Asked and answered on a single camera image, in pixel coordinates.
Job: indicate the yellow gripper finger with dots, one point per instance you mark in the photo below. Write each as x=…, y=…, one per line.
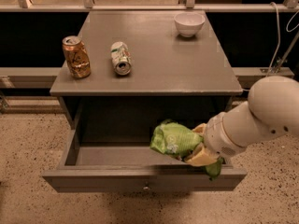
x=200, y=129
x=201, y=156

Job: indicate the green rice chip bag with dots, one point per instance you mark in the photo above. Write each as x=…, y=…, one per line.
x=177, y=141

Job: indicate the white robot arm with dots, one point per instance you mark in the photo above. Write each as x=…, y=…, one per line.
x=271, y=111

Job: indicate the grey open top drawer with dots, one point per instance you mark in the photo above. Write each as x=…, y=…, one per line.
x=109, y=151

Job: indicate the grey wooden cabinet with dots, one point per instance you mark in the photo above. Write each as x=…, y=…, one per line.
x=167, y=69

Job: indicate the white ceramic bowl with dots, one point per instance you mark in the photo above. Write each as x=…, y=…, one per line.
x=189, y=24

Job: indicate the white green soda can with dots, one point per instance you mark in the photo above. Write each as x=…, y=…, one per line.
x=121, y=58

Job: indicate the orange crushed soda can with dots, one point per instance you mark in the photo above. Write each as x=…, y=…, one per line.
x=76, y=57

